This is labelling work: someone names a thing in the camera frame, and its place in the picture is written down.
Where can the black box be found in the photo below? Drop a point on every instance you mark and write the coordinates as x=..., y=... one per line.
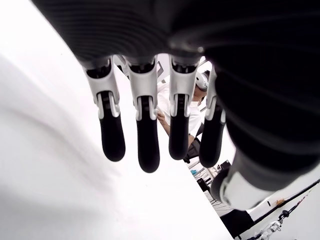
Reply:
x=237, y=222

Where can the seated person in white shirt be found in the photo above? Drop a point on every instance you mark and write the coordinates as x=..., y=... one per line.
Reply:
x=163, y=100

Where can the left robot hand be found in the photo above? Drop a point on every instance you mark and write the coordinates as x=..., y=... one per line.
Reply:
x=225, y=37

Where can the black chair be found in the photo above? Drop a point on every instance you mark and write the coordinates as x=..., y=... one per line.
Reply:
x=192, y=150

